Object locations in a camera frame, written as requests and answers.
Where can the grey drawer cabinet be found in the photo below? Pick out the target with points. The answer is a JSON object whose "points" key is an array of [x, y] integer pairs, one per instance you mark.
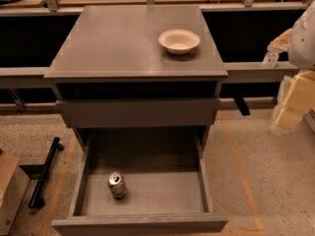
{"points": [[124, 43]]}

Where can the closed grey top drawer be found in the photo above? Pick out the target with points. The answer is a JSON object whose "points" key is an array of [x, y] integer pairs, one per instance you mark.
{"points": [[138, 113]]}

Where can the black metal bar stand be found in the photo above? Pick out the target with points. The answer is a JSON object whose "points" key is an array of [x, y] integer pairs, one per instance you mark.
{"points": [[37, 201]]}

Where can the silver green soda can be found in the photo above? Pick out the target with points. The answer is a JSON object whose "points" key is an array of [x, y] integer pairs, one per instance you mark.
{"points": [[116, 185]]}

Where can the clear sanitizer pump bottle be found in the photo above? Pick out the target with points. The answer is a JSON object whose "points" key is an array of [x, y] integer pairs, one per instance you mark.
{"points": [[270, 60]]}

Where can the white paper bowl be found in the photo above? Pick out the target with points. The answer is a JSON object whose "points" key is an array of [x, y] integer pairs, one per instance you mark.
{"points": [[179, 41]]}

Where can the grey metal rail frame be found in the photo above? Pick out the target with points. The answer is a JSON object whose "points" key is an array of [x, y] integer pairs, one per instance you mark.
{"points": [[259, 71]]}

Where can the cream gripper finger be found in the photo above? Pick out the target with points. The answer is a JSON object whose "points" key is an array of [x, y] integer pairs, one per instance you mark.
{"points": [[296, 98], [280, 43]]}

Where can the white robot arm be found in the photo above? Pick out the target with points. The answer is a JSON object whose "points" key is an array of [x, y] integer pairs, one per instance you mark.
{"points": [[301, 46]]}

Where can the brown cardboard box left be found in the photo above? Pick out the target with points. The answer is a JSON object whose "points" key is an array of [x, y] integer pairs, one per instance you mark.
{"points": [[13, 184]]}

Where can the open grey middle drawer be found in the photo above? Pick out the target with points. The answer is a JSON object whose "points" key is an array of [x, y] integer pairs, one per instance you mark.
{"points": [[167, 186]]}

